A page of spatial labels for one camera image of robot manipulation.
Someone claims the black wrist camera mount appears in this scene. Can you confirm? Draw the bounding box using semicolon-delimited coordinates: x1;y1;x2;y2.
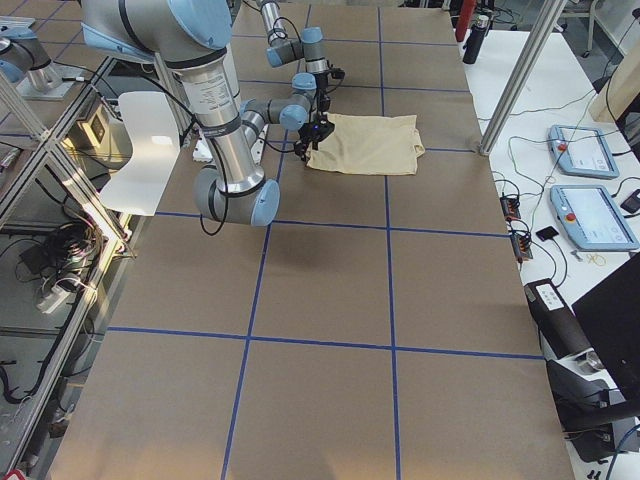
329;67;345;80

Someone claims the blue teach pendant far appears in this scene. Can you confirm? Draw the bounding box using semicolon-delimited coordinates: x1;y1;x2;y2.
548;124;619;180

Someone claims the blue teach pendant near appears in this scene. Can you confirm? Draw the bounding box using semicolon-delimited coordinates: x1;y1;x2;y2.
549;185;639;252

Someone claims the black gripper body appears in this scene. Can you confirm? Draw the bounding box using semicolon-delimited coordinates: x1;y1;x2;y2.
314;72;331;113
298;117;334;148

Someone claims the white plastic chair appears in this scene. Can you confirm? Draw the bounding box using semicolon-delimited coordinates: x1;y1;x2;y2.
99;91;181;216

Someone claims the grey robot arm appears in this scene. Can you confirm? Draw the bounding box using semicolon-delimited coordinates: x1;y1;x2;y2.
256;0;334;113
81;1;343;226

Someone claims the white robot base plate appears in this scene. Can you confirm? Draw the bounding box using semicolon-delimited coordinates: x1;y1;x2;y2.
193;125;269;165

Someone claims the blue teach pendant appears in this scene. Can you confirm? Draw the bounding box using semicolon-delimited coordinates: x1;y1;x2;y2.
548;124;619;180
549;185;639;252

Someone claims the black device with label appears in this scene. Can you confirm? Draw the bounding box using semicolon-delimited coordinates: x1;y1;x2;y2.
524;279;591;358

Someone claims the black thermos bottle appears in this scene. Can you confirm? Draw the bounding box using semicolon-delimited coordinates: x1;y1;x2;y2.
462;15;490;65

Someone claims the beige long-sleeve printed shirt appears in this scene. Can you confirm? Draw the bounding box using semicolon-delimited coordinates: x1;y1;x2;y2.
307;113;425;176

